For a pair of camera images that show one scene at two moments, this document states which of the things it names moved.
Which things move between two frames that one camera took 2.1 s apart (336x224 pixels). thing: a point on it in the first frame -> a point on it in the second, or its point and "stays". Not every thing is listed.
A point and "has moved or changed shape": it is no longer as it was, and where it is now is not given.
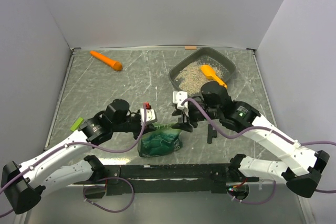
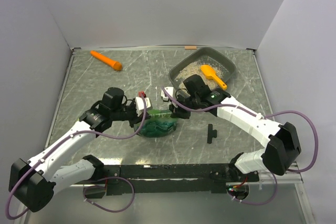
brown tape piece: (190, 47) stays
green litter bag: (164, 140) has moved or changed shape
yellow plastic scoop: (210, 73) stays
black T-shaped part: (211, 133) stays
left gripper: (147, 128) -> (136, 119)
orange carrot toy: (115, 65) stays
